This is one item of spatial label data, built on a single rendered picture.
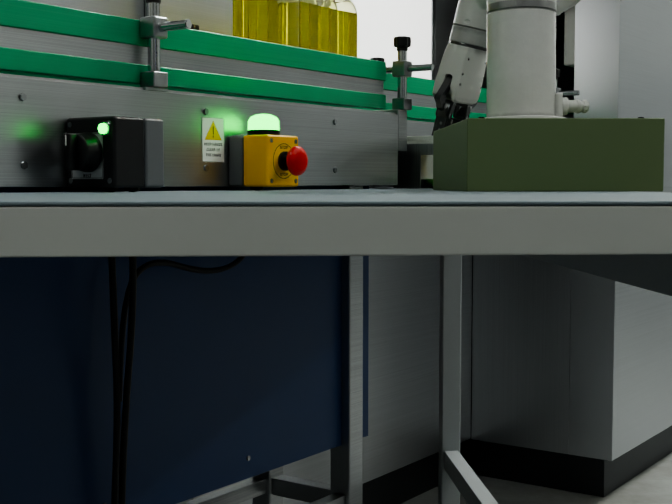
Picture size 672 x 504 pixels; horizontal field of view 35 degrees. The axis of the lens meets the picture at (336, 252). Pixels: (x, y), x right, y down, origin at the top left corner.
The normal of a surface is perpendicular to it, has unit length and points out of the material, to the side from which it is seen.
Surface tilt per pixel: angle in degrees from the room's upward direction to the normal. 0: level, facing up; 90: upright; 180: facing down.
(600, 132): 90
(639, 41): 90
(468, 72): 105
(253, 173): 90
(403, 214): 90
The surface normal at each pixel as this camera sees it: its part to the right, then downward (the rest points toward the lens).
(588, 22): -0.57, 0.05
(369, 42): 0.82, 0.04
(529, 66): 0.07, 0.05
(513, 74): -0.37, 0.04
